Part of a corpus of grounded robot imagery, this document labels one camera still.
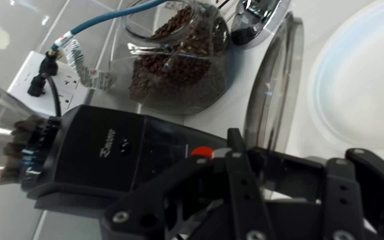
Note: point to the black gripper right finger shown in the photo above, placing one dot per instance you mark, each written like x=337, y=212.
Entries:
x=352, y=204

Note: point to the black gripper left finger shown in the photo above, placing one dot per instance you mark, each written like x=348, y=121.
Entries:
x=205, y=199

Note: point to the clear round blender lid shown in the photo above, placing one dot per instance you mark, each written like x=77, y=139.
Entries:
x=273, y=95

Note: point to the small white plate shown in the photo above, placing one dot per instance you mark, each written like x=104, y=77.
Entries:
x=346, y=81

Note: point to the glass jar of coffee beans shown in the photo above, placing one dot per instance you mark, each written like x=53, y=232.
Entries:
x=172, y=57

